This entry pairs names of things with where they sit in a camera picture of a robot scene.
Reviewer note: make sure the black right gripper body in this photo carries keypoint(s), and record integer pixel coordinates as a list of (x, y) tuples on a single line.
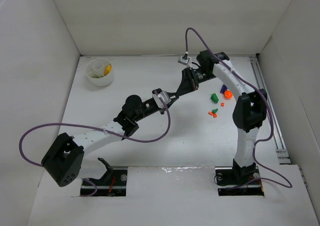
[(191, 77)]

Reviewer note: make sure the yellow lego block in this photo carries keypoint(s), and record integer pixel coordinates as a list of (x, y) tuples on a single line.
[(107, 70)]

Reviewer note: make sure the lime green lego brick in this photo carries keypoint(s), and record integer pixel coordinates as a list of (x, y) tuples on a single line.
[(95, 76)]

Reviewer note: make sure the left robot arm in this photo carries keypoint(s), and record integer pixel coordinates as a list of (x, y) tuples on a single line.
[(65, 159)]

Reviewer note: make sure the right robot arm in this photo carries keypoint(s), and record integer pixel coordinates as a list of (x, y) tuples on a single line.
[(248, 115)]

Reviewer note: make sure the dark green lego brick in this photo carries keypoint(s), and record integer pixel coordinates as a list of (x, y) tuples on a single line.
[(214, 98)]

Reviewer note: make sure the dark blue lego plate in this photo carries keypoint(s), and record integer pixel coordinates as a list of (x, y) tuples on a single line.
[(223, 89)]

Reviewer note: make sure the orange round lego piece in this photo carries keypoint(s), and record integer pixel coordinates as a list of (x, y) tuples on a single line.
[(228, 94)]

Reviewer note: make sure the small orange lego pieces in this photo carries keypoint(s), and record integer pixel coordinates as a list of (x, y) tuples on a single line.
[(212, 114)]

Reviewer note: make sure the dark green small lego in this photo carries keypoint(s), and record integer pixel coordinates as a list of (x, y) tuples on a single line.
[(214, 111)]

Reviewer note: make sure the white divided round container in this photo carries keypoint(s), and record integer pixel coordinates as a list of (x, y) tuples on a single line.
[(98, 66)]

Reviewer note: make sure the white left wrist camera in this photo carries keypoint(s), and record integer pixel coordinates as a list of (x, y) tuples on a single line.
[(161, 98)]

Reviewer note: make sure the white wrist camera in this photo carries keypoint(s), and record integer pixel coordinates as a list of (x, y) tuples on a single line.
[(161, 98), (185, 60)]

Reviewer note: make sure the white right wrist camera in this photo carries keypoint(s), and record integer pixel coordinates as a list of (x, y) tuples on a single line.
[(185, 60)]

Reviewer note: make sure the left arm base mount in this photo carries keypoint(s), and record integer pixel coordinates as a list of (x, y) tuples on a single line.
[(103, 180)]

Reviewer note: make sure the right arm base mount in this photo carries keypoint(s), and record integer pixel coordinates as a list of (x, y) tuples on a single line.
[(229, 184)]

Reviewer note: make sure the metal rail right side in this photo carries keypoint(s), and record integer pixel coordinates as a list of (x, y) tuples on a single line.
[(280, 147)]

